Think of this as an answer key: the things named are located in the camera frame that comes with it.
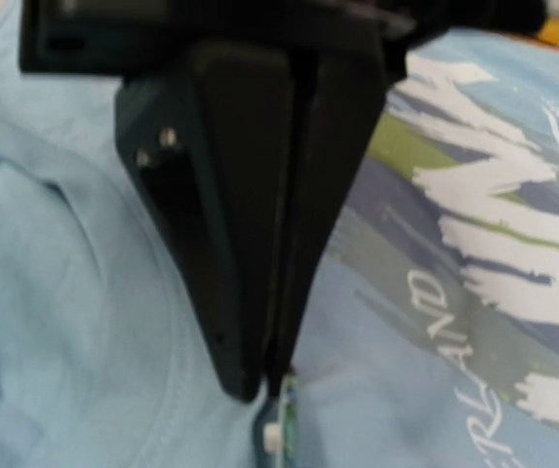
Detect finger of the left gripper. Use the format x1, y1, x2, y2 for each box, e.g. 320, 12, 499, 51
264, 49, 388, 395
115, 41, 292, 402

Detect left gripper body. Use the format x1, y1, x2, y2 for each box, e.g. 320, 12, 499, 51
18, 1, 547, 77

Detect light blue printed t-shirt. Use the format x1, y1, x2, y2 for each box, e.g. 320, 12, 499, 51
0, 1, 559, 467

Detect silver round brooch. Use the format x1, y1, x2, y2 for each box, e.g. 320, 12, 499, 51
262, 369, 299, 468

